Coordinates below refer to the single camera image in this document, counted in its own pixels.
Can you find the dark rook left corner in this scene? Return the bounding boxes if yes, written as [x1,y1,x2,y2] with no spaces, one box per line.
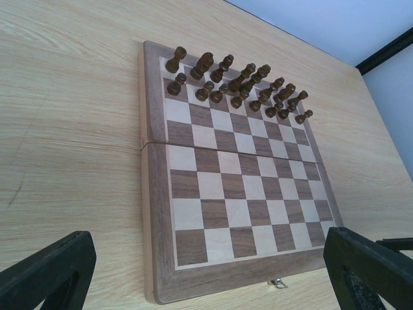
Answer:
[165,46,186,74]

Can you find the dark bishop left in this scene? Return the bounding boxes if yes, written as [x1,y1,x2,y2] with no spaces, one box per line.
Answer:
[210,54,234,83]

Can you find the dark knight right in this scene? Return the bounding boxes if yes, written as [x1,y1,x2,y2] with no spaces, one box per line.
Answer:
[273,83,296,103]

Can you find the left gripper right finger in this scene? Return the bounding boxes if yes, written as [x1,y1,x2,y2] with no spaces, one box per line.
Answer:
[323,227,412,309]

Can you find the dark bishop right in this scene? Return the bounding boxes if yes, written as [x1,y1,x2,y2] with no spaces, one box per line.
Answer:
[258,77,285,98]

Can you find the dark queen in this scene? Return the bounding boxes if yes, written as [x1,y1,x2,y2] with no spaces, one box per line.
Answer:
[228,63,256,92]

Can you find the dark bishop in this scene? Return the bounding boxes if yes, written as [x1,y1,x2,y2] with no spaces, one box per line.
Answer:
[210,54,234,83]
[258,77,285,98]

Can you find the dark rook corner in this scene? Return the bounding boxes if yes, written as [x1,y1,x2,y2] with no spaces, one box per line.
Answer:
[287,90,308,107]
[165,46,186,74]

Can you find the dark rook right corner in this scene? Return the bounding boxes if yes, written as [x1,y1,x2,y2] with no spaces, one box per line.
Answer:
[287,90,308,107]

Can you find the dark pawn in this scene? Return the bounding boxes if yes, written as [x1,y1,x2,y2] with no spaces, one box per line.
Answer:
[265,103,283,118]
[295,110,314,125]
[249,94,268,112]
[195,81,214,101]
[209,83,228,103]
[277,105,296,119]
[230,89,249,109]
[166,73,186,96]

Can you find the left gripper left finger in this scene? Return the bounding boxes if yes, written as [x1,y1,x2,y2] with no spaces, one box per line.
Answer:
[1,231,96,309]

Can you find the wooden chess board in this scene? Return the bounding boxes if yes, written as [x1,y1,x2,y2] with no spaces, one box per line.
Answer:
[139,41,343,304]

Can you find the dark knight left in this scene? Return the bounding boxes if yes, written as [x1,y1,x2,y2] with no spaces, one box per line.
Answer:
[190,52,214,80]

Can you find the dark knight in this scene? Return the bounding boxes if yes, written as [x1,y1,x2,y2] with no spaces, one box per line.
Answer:
[190,52,214,80]
[273,83,296,103]

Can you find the dark king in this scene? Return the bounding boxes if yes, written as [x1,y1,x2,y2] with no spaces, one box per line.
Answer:
[239,64,271,92]

